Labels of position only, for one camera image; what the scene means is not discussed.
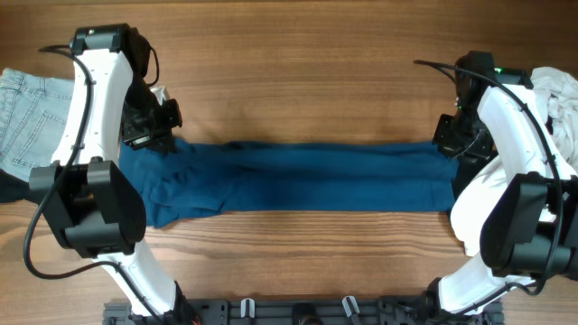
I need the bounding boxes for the blue t-shirt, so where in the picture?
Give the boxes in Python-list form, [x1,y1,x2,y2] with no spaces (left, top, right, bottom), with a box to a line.
[119,140,458,228]

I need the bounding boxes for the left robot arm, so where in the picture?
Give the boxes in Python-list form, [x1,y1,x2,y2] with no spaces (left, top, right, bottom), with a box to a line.
[29,23,200,324]

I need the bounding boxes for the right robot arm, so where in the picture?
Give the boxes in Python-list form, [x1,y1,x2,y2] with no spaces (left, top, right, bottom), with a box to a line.
[383,51,577,324]

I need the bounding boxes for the black garment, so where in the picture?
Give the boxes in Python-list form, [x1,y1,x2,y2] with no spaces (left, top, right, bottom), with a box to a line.
[452,157,490,199]

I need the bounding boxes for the white garment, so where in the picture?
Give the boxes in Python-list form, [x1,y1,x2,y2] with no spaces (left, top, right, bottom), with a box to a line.
[450,67,577,256]

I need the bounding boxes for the folded light denim shorts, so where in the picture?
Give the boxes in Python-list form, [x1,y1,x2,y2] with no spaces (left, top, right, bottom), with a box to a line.
[1,68,74,181]

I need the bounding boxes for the dark garment under shorts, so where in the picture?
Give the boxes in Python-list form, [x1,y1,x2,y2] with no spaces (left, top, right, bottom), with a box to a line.
[0,170,34,204]

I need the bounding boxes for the left black cable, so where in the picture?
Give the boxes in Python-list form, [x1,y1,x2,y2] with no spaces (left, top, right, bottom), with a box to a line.
[22,43,163,324]

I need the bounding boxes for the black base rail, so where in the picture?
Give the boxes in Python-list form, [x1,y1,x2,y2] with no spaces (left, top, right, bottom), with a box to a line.
[102,295,504,325]

